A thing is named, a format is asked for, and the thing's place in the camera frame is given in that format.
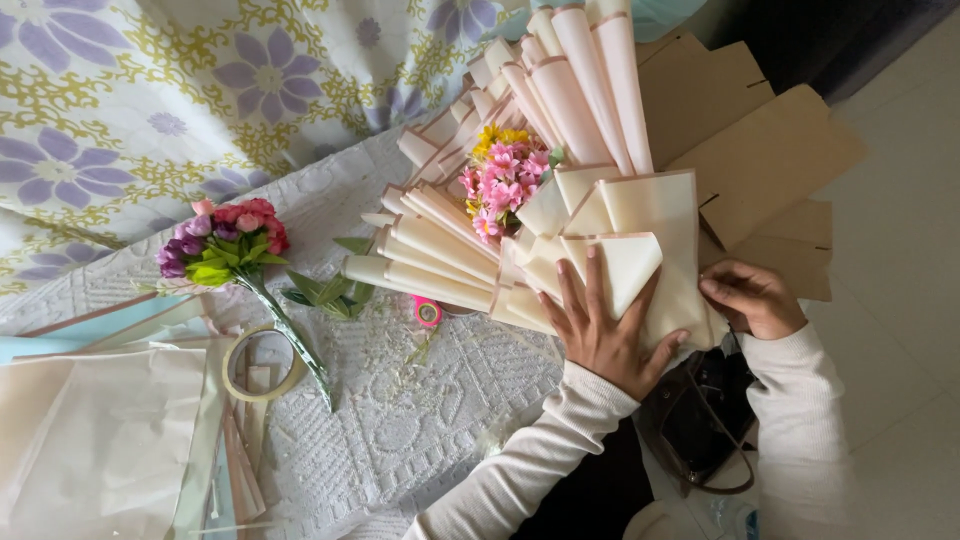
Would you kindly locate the person's right hand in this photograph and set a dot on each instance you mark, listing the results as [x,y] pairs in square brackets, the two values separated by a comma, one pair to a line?
[761,304]

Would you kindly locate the person's left hand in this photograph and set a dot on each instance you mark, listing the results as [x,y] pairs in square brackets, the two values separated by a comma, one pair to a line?
[604,341]

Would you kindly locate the person's right fingers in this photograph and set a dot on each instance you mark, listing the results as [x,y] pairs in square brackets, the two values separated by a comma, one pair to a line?
[721,289]

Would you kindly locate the cream paper bouquet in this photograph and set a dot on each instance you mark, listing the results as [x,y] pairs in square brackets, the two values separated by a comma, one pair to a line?
[585,97]

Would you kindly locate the dark brown handbag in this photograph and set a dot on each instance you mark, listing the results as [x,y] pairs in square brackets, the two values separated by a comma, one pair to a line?
[694,427]

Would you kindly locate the flattened brown cardboard box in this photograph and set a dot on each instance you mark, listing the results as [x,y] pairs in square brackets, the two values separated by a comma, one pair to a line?
[757,142]

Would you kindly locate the clear plastic bottle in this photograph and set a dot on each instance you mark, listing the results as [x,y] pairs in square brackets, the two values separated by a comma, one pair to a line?
[739,519]

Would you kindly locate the person's black trousers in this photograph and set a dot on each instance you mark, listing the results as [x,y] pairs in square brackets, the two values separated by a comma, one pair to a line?
[592,487]

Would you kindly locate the pink yellow artificial flowers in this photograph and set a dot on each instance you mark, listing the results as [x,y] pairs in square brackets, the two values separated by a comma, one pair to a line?
[504,184]

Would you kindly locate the dark furniture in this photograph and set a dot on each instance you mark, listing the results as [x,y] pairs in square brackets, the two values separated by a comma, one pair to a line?
[817,37]

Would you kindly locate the white textured bedspread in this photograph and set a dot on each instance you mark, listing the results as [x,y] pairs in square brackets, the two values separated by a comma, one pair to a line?
[390,420]

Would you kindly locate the green artificial leaves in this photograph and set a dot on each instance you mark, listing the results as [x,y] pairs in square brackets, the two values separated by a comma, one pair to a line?
[330,289]

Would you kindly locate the clear adhesive tape roll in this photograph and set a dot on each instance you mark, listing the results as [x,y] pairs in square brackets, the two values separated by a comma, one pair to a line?
[234,375]

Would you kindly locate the pink purple artificial flower bunch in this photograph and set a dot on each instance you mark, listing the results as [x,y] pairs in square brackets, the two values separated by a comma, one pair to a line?
[225,240]

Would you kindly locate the purple floral bedsheet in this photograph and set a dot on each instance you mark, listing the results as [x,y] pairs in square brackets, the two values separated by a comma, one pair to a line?
[187,90]

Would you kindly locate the stack of wrapping paper sheets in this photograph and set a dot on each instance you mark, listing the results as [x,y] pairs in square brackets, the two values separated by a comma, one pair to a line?
[97,435]

